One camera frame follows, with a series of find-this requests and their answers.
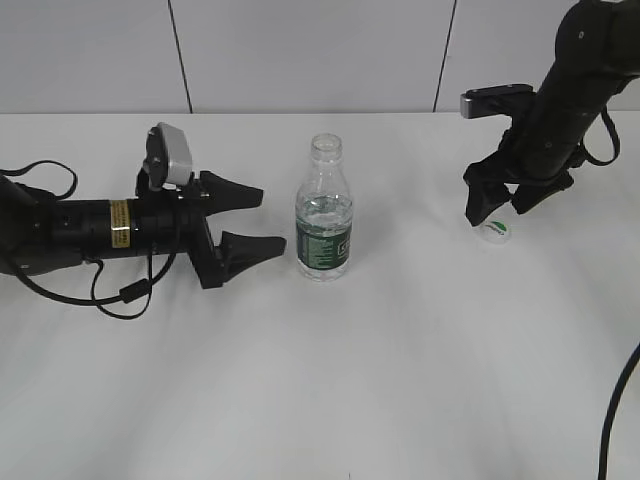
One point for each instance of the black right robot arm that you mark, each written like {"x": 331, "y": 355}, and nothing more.
{"x": 596, "y": 58}

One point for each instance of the clear cestbon water bottle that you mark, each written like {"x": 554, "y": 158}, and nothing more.
{"x": 324, "y": 212}

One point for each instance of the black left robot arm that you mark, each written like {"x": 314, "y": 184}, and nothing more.
{"x": 41, "y": 233}

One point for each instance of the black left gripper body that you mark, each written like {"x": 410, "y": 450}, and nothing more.
{"x": 173, "y": 221}

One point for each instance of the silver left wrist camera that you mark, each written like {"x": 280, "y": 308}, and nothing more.
{"x": 168, "y": 157}

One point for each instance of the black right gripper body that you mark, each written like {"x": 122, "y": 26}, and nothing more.
{"x": 536, "y": 153}

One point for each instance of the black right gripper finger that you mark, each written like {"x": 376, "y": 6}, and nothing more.
{"x": 529, "y": 195}
{"x": 484, "y": 197}

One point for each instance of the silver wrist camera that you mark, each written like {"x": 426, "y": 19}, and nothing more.
{"x": 509, "y": 100}
{"x": 168, "y": 157}

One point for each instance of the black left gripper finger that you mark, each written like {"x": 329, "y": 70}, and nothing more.
{"x": 224, "y": 195}
{"x": 240, "y": 253}

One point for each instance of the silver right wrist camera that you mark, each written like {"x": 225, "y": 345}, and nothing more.
{"x": 509, "y": 100}

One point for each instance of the white green bottle cap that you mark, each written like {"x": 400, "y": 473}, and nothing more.
{"x": 494, "y": 232}

